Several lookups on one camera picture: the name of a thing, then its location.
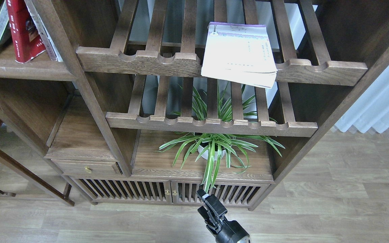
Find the white and purple book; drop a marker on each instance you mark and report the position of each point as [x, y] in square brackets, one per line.
[239, 53]

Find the brass drawer knob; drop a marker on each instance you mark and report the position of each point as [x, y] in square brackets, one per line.
[88, 169]

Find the white standing book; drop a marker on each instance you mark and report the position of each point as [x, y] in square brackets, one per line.
[44, 34]

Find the white curtain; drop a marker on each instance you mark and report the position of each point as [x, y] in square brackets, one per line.
[371, 110]

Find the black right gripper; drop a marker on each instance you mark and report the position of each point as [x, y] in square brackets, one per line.
[213, 212]

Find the green spider plant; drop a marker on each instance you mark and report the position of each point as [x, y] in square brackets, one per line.
[215, 146]

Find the red book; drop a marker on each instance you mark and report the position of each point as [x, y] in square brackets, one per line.
[26, 39]

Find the dark wooden bookshelf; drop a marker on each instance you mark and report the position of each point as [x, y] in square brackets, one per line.
[125, 86]

